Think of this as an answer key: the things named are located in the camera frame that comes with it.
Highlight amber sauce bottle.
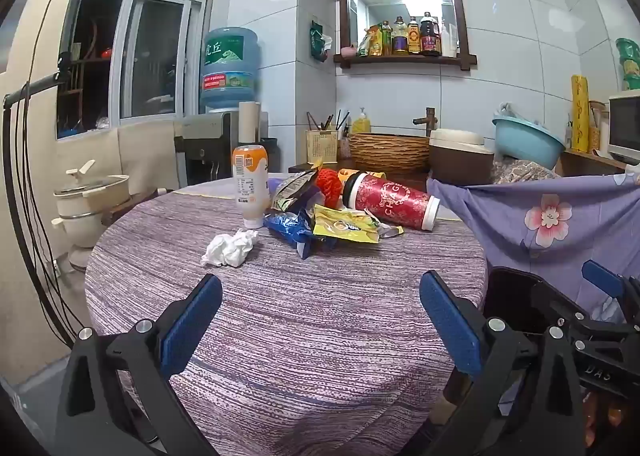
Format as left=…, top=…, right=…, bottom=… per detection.
left=392, top=16, right=408, bottom=55

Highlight wicker basket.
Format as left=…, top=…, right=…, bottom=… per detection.
left=347, top=132, right=432, bottom=175

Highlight bundle of dark chopsticks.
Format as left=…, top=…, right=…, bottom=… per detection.
left=306, top=110, right=351, bottom=133

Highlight purple snack wrapper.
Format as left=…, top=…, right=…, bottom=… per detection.
left=295, top=184, right=328, bottom=217

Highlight beige chopstick holder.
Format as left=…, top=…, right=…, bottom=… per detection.
left=306, top=130, right=341, bottom=165

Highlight paper towel roll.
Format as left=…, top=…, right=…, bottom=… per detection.
left=238, top=102, right=262, bottom=144

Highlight black stand with cables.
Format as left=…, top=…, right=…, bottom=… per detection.
left=2, top=0, right=108, bottom=352

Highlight white plastic bag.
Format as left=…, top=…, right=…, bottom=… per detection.
left=495, top=103, right=526, bottom=124

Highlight orange foam fruit net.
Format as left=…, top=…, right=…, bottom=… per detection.
left=315, top=168, right=346, bottom=209

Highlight red patterned paper cup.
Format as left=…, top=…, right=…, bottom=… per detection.
left=342, top=172, right=441, bottom=231

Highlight white orange plastic bottle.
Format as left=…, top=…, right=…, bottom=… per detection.
left=232, top=145, right=271, bottom=229

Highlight white tissue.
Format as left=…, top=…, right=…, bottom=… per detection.
left=201, top=229, right=259, bottom=267

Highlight blue water jug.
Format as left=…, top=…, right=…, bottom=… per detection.
left=199, top=26, right=262, bottom=112

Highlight wooden framed mirror shelf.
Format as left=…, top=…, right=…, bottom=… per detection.
left=333, top=0, right=477, bottom=71

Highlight purple striped tablecloth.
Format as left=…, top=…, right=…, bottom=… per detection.
left=84, top=176, right=488, bottom=456

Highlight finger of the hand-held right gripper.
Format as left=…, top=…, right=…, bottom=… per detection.
left=581, top=260, right=640, bottom=309
left=542, top=298, right=640, bottom=337

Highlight green wall pocket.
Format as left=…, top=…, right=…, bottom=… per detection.
left=310, top=20, right=333, bottom=61

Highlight wooden cabinet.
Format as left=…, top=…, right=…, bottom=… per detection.
left=555, top=148, right=632, bottom=177

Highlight yellow soap bottle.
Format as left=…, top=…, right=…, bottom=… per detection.
left=350, top=107, right=372, bottom=134

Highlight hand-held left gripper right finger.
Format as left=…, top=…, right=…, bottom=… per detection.
left=419, top=270, right=587, bottom=456

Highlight yellow green oil bottle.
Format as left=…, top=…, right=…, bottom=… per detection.
left=372, top=20, right=393, bottom=56

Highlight brown patterned cloth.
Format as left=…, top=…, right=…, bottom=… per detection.
left=492, top=158, right=562, bottom=184

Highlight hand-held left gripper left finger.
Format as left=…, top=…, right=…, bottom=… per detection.
left=55, top=273, right=223, bottom=456

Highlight person's right hand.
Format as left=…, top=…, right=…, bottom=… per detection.
left=582, top=390, right=640, bottom=448

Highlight sliding window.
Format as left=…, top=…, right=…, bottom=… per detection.
left=55, top=0, right=213, bottom=139

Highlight dark soy sauce bottle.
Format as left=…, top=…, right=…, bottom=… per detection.
left=420, top=12, right=442, bottom=56

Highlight bronze faucet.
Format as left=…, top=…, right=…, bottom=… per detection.
left=412, top=107, right=439, bottom=133

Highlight yellow snack wrapper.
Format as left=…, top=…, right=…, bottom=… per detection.
left=312, top=204, right=405, bottom=247

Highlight cream pot with glass lid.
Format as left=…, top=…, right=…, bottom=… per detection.
left=53, top=160, right=132, bottom=217

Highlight dark snack bag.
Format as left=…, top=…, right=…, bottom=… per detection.
left=271, top=170, right=321, bottom=213

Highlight dark teal holder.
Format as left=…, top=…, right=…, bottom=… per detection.
left=260, top=137, right=279, bottom=171

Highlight teal plastic basin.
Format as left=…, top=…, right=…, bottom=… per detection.
left=492, top=117, right=567, bottom=171

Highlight blue snack wrapper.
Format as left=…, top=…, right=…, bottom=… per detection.
left=263, top=210, right=321, bottom=259

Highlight brown and white container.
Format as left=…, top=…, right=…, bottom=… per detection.
left=429, top=129, right=496, bottom=187

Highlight green packets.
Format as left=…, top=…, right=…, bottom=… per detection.
left=616, top=38, right=640, bottom=91

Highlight yellow wrap roll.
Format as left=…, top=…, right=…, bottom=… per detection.
left=571, top=74, right=590, bottom=153

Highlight water dispenser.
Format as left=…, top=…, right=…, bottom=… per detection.
left=174, top=110, right=268, bottom=187

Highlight white microwave oven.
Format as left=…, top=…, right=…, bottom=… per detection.
left=607, top=90, right=640, bottom=164

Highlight purple floral cloth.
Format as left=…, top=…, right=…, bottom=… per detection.
left=426, top=172, right=640, bottom=317

